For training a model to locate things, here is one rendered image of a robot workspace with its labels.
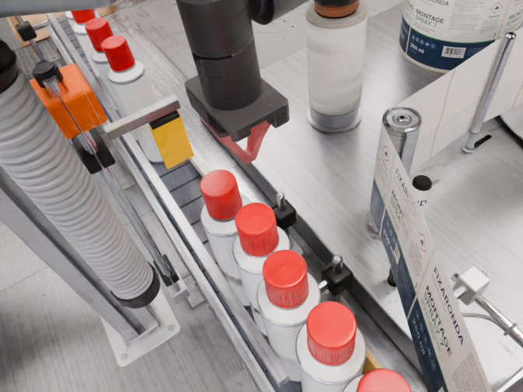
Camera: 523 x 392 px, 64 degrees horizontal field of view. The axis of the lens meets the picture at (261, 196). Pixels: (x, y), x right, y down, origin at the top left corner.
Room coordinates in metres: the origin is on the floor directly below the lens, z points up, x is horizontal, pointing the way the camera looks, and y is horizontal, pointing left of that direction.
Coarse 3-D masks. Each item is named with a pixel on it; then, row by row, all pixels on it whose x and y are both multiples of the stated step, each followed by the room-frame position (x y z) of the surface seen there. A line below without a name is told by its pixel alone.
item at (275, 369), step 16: (48, 16) 0.91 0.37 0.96; (64, 32) 0.83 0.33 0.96; (80, 64) 0.70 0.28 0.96; (112, 112) 0.54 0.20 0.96; (128, 144) 0.46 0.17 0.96; (144, 160) 0.42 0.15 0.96; (160, 192) 0.36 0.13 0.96; (176, 208) 0.33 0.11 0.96; (192, 240) 0.27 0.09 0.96; (208, 256) 0.25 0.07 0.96; (208, 272) 0.23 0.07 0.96; (224, 288) 0.21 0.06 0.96; (240, 304) 0.19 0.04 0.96; (240, 320) 0.17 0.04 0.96; (256, 336) 0.15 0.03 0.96; (272, 352) 0.13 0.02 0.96; (272, 368) 0.12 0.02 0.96
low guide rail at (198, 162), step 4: (192, 148) 0.48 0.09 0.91; (196, 152) 0.47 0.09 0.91; (192, 156) 0.46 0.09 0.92; (196, 156) 0.46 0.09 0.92; (192, 160) 0.46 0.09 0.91; (196, 160) 0.45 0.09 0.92; (200, 160) 0.45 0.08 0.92; (196, 164) 0.44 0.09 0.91; (200, 164) 0.44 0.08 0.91; (204, 164) 0.44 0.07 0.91; (196, 168) 0.45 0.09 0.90; (200, 168) 0.43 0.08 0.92; (204, 168) 0.43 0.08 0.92; (208, 168) 0.43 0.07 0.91; (200, 172) 0.43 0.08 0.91; (204, 172) 0.42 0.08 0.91; (208, 172) 0.42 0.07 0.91
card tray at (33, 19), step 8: (104, 8) 1.20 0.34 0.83; (112, 8) 1.17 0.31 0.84; (24, 16) 1.24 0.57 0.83; (32, 16) 1.23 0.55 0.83; (40, 16) 1.22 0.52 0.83; (56, 16) 1.21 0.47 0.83; (32, 24) 1.19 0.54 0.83; (16, 32) 1.16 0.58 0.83; (40, 32) 1.13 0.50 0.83; (40, 40) 1.09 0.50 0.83
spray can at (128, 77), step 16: (112, 48) 0.50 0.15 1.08; (128, 48) 0.52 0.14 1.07; (112, 64) 0.51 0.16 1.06; (128, 64) 0.51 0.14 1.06; (112, 80) 0.50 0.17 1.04; (128, 80) 0.50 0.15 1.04; (144, 80) 0.51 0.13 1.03; (128, 96) 0.49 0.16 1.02; (144, 96) 0.50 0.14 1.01; (128, 112) 0.50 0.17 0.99; (144, 128) 0.49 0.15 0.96; (144, 144) 0.50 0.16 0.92; (160, 160) 0.49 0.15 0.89
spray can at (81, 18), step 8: (80, 16) 0.66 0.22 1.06; (88, 16) 0.66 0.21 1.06; (96, 16) 0.68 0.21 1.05; (80, 24) 0.66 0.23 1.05; (80, 32) 0.65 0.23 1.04; (80, 40) 0.66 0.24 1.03; (88, 40) 0.65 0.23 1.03; (88, 48) 0.65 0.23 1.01; (88, 56) 0.66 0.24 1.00; (96, 72) 0.66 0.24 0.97; (104, 88) 0.66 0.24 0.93; (112, 104) 0.66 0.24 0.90
